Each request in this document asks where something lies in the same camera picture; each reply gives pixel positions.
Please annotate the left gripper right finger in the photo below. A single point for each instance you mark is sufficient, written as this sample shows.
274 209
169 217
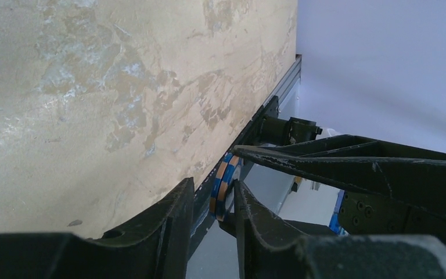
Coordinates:
270 247

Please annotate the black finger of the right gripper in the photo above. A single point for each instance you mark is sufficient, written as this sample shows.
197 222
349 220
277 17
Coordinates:
406 174

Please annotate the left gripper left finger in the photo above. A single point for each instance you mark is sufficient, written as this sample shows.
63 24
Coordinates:
153 244

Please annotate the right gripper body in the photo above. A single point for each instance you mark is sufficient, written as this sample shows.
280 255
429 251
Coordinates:
358 214

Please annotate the ten value poker chip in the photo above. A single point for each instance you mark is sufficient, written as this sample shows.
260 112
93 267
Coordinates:
222 193

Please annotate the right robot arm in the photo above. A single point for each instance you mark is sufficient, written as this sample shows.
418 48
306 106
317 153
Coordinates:
288 129

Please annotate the aluminium table frame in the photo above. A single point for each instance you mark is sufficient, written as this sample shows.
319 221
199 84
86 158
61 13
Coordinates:
284 96

